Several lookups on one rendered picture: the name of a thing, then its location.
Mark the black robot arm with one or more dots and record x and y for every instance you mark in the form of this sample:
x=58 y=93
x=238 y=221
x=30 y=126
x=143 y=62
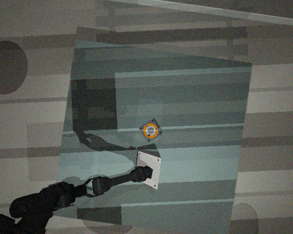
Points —
x=61 y=195

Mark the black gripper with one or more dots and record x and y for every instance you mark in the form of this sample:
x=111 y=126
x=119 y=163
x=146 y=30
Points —
x=35 y=221

